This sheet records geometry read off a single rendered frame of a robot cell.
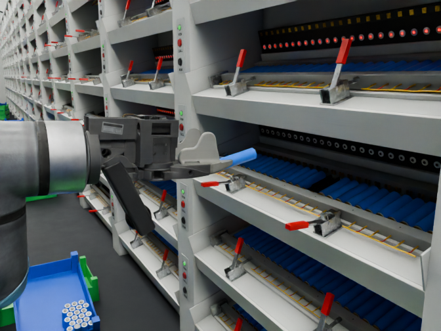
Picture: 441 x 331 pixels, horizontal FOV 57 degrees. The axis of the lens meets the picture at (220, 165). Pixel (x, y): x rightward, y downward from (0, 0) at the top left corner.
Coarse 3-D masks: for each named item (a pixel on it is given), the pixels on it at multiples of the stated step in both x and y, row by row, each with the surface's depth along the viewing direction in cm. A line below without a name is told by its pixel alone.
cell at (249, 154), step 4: (252, 148) 64; (240, 152) 63; (244, 152) 63; (248, 152) 63; (252, 152) 63; (228, 156) 62; (232, 156) 62; (236, 156) 62; (240, 156) 62; (244, 156) 62; (248, 156) 63; (252, 156) 63; (256, 156) 64; (236, 160) 62; (240, 160) 62; (244, 160) 63; (248, 160) 63; (232, 164) 62; (236, 164) 62
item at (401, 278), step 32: (352, 160) 76; (224, 192) 85; (256, 192) 81; (256, 224) 77; (320, 256) 62; (352, 256) 55; (384, 256) 54; (416, 256) 52; (384, 288) 52; (416, 288) 47
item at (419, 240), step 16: (256, 176) 82; (288, 192) 74; (304, 192) 71; (320, 208) 67; (336, 208) 63; (352, 208) 62; (352, 224) 60; (368, 224) 58; (384, 224) 56; (400, 224) 55; (384, 240) 55; (400, 240) 54; (416, 240) 52
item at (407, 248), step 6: (222, 174) 94; (228, 174) 92; (252, 186) 83; (270, 192) 78; (282, 198) 75; (288, 198) 74; (300, 204) 71; (312, 210) 68; (318, 210) 67; (342, 222) 63; (348, 222) 62; (354, 228) 60; (360, 228) 60; (366, 234) 59; (378, 234) 57; (390, 240) 55; (402, 246) 54; (408, 246) 53; (414, 252) 52; (420, 252) 52
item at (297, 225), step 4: (324, 216) 61; (316, 220) 61; (320, 220) 61; (324, 220) 61; (288, 224) 58; (292, 224) 58; (296, 224) 58; (300, 224) 58; (304, 224) 59; (308, 224) 59; (312, 224) 60; (316, 224) 60; (320, 224) 61; (288, 228) 58; (292, 228) 58; (296, 228) 58; (300, 228) 59; (304, 228) 59
